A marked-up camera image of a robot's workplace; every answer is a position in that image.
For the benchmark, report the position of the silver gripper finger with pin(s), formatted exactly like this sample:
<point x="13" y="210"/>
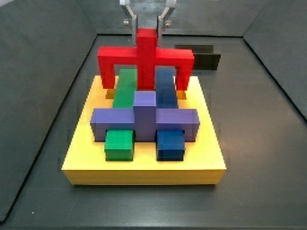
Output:
<point x="131" y="18"/>
<point x="163" y="18"/>

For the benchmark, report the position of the red E-shaped block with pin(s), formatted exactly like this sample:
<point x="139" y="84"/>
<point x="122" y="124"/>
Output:
<point x="146" y="56"/>

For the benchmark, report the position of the yellow wooden board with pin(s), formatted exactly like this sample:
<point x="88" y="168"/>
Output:
<point x="87" y="168"/>

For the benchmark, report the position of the purple cross-shaped block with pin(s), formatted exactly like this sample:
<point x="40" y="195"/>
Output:
<point x="144" y="116"/>

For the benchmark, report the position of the blue rectangular block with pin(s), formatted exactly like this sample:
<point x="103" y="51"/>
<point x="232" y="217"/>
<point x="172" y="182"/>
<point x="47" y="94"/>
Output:
<point x="170" y="137"/>

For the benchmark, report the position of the green rectangular block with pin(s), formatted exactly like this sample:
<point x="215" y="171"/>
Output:
<point x="119" y="146"/>

